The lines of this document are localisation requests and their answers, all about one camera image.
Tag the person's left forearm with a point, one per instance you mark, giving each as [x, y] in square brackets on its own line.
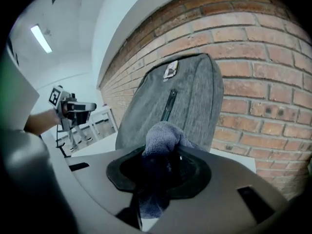
[41, 121]

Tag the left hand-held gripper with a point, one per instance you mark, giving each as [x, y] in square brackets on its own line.
[57, 96]

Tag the dark blue cloth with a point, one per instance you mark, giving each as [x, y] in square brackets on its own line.
[163, 138]

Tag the photo card tag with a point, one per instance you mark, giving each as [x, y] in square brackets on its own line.
[170, 69]

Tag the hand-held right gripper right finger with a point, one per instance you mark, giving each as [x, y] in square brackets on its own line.
[214, 203]

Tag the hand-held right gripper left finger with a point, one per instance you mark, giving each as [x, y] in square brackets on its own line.
[102, 179]

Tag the ceiling strip light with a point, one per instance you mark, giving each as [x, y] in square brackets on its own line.
[41, 39]

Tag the dark grey backpack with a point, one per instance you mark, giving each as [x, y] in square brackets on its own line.
[190, 101]

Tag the small white side table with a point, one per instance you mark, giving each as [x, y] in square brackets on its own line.
[103, 110]

